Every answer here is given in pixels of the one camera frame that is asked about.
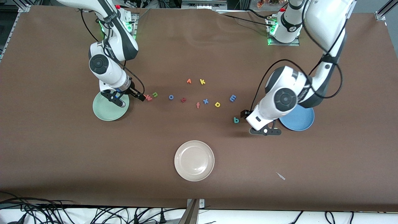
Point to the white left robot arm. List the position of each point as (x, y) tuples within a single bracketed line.
[(284, 99)]

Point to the beige plate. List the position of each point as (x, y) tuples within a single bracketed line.
[(194, 160)]

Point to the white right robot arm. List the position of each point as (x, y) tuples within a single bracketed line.
[(102, 67)]

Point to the small metal clamp bracket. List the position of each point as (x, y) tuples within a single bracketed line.
[(201, 203)]

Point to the pink foam letter w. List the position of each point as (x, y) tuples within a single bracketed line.
[(149, 98)]

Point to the grey background box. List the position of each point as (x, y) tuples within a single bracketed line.
[(202, 3)]

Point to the aluminium frame rail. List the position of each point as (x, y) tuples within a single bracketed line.
[(7, 34)]

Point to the small grey tape scrap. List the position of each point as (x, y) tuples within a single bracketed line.
[(280, 176)]

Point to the brown table cover sheet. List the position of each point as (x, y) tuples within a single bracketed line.
[(62, 149)]

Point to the grey metal post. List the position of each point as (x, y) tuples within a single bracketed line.
[(189, 214)]

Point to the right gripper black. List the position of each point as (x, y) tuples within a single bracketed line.
[(133, 90)]

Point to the orange artificial flowers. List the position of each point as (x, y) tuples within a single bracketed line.
[(267, 3)]

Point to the aluminium frame corner profile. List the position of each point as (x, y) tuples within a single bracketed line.
[(384, 11)]

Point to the aluminium frame corner bracket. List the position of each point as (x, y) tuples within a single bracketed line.
[(25, 6)]

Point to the blue foam letter E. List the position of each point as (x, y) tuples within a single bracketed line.
[(233, 98)]

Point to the blue plate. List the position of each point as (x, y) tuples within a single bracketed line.
[(298, 121)]

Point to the green plate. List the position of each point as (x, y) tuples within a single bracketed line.
[(105, 112)]

